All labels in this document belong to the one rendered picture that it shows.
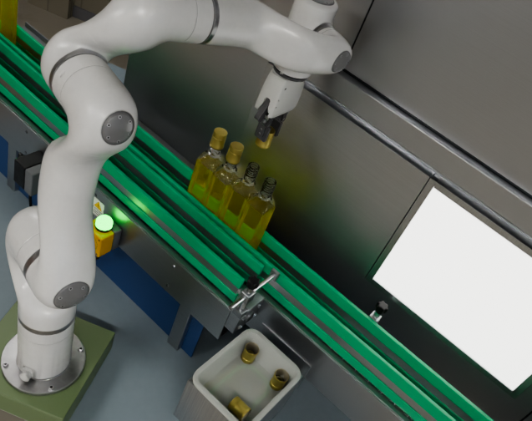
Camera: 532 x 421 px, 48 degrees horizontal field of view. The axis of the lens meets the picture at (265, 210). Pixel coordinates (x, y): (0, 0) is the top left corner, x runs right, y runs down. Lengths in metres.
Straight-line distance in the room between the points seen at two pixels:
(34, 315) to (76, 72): 0.56
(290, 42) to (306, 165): 0.45
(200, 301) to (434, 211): 0.60
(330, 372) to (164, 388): 0.44
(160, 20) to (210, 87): 0.69
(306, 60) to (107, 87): 0.37
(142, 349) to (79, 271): 0.55
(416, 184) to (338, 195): 0.21
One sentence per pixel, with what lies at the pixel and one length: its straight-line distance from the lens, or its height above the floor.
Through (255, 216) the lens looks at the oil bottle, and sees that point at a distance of 1.42.
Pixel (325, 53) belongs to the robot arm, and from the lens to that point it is 1.12.
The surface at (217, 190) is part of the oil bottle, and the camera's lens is 1.47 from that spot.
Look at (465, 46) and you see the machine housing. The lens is 1.25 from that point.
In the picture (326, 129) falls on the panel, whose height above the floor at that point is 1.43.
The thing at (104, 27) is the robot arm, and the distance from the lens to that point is 0.97.
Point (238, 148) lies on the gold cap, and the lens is 1.41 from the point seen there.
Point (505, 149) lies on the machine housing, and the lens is 1.27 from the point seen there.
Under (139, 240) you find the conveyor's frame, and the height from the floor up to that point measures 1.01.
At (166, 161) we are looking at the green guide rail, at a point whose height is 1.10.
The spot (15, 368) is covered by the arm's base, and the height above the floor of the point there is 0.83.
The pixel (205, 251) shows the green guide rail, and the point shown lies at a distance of 1.43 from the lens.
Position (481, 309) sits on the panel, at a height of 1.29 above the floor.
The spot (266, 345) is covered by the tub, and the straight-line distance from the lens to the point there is 1.46.
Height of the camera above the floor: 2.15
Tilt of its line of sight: 40 degrees down
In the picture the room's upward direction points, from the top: 23 degrees clockwise
